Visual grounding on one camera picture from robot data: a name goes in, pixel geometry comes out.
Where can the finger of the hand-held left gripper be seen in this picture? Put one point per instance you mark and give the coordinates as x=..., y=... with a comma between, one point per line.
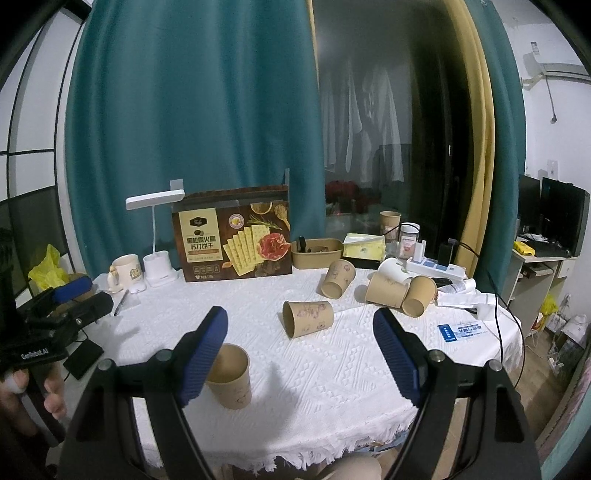
x=71, y=288
x=94, y=305

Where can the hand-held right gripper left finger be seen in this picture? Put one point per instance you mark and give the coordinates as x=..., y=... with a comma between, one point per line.
x=205, y=357

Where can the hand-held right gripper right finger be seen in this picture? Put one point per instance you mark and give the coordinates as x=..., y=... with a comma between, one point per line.
x=397, y=357

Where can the brown paper cup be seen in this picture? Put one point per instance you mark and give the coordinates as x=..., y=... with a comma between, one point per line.
x=230, y=378
x=308, y=318
x=337, y=279
x=390, y=226
x=387, y=291
x=419, y=296

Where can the white paper cup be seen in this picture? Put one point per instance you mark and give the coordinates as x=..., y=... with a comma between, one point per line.
x=392, y=269

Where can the person's left hand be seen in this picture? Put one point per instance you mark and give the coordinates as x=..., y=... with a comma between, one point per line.
x=54, y=399

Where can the black pen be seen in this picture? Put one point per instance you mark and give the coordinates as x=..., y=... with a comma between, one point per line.
x=121, y=303

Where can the yellow plastic bag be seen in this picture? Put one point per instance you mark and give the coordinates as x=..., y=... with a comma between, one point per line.
x=46, y=274

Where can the white printed mug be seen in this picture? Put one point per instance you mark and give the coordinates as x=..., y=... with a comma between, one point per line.
x=127, y=272

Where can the black phone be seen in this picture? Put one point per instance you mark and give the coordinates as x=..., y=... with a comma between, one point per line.
x=84, y=359

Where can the blue and white card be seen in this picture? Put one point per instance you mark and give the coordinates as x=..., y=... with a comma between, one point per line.
x=461, y=331

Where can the white desk lamp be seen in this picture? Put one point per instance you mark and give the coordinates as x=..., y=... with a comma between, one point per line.
x=159, y=272

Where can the white tablecloth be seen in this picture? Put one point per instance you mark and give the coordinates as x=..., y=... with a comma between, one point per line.
x=323, y=369

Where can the white crumpled paper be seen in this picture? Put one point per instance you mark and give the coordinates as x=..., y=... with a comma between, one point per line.
x=461, y=297

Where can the white power strip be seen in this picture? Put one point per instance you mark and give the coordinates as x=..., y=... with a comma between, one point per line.
x=436, y=270

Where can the yellow tissue pack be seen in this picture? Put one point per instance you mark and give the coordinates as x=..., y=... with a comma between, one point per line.
x=364, y=247

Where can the clear jar with white lid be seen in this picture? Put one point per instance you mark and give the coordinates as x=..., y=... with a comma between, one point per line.
x=409, y=241

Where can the person's leg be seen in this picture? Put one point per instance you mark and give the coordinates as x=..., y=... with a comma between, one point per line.
x=353, y=468

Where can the brown cracker box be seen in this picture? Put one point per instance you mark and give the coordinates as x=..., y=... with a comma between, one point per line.
x=231, y=240

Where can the beige plastic container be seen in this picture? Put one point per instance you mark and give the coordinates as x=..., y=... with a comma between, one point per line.
x=318, y=257

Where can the white computer desk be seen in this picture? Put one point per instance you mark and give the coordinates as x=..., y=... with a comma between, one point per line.
x=521, y=277

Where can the yellow packet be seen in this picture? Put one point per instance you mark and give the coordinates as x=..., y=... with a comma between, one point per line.
x=525, y=248

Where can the small black monitor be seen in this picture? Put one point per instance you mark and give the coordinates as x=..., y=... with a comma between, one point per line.
x=528, y=203

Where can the yellow curtain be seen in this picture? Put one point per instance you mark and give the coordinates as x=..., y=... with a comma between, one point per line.
x=478, y=161

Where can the large black monitor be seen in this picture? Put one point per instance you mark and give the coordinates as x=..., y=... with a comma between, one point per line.
x=563, y=214

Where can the wide teal curtain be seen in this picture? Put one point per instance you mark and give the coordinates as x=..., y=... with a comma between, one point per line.
x=184, y=92

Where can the white hanging clothes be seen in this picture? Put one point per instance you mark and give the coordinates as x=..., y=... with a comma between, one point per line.
x=360, y=124

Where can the narrow teal curtain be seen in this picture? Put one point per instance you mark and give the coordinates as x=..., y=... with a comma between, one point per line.
x=501, y=115

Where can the white air conditioner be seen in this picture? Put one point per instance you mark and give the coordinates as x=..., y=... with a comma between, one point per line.
x=561, y=64

